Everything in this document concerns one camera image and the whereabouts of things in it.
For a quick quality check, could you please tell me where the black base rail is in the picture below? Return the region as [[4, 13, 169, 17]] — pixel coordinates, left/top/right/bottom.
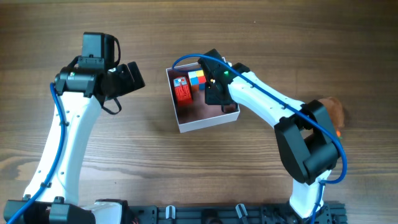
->
[[124, 202, 348, 224]]

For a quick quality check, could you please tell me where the colourful puzzle cube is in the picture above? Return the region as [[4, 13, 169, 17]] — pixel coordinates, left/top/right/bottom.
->
[[188, 70, 206, 91]]

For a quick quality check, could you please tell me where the red toy fire truck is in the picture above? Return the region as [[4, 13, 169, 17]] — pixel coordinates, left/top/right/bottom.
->
[[174, 77, 193, 106]]

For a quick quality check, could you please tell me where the brown plush toy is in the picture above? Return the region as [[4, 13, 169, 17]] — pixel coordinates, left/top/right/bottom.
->
[[319, 96, 345, 138]]

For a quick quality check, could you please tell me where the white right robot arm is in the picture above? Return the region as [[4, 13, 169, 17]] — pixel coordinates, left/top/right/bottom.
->
[[198, 49, 348, 222]]

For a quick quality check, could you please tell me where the white cardboard box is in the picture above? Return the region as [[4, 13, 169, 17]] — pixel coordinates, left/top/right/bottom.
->
[[166, 62, 240, 133]]

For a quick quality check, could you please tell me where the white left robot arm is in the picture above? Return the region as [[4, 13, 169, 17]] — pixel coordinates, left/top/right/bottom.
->
[[4, 32, 145, 223]]

